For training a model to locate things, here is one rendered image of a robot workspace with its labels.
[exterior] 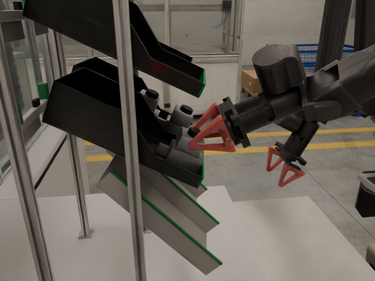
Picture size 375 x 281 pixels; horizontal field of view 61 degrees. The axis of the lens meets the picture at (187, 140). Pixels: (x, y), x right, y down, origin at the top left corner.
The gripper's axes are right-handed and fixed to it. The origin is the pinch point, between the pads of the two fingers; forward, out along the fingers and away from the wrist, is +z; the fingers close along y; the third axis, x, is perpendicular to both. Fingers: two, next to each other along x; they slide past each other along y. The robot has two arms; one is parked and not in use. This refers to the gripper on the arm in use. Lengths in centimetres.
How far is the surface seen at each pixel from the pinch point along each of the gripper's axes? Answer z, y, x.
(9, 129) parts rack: 22.1, 9.2, -17.1
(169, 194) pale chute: 11.1, -6.5, 12.7
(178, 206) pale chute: 10.6, -6.2, 16.4
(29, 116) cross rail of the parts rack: 22.0, 3.0, -16.6
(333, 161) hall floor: -89, -236, 189
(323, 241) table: -18, -17, 52
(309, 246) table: -14, -15, 50
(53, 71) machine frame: 73, -132, -17
